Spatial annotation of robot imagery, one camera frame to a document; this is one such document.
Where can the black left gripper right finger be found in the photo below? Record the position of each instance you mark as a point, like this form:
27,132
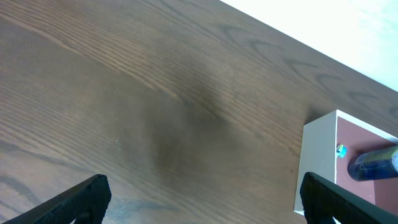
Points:
325,202

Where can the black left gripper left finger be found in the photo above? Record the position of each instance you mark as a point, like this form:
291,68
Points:
86,202

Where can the white box pink interior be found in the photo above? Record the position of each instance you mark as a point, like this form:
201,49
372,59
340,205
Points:
318,154

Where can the clear foam soap pump bottle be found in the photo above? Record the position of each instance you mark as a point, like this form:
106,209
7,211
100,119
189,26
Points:
375,165

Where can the green white toothbrush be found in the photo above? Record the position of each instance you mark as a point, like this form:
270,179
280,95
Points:
341,150

